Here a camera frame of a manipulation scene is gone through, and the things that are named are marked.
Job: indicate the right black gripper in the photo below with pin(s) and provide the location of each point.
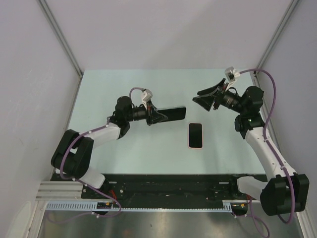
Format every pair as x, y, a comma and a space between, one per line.
207, 100

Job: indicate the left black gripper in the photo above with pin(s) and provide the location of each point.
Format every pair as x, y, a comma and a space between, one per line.
152, 116

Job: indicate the black phone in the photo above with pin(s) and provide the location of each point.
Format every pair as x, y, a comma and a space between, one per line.
173, 114

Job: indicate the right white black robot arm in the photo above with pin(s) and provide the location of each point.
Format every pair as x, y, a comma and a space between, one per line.
285, 190

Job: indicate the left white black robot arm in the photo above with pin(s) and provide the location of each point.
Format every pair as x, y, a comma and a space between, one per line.
73, 154

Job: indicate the pink cased phone on table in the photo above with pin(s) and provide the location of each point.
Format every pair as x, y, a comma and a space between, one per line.
195, 135

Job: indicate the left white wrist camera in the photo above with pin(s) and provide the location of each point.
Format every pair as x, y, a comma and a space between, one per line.
146, 97

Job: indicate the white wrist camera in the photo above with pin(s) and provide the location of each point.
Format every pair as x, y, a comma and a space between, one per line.
146, 97
231, 74

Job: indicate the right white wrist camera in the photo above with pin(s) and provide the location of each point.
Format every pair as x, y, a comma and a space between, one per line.
231, 74

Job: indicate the right aluminium corner post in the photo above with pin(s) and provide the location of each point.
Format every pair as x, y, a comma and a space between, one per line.
293, 5

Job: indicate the aluminium corner post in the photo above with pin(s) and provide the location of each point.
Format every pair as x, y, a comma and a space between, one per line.
293, 5
49, 15

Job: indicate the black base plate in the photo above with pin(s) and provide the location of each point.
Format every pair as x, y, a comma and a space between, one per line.
205, 187

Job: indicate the aluminium frame rail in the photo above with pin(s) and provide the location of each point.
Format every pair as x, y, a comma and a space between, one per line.
74, 191

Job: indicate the left aluminium corner post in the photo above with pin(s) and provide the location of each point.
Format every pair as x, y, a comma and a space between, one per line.
49, 15

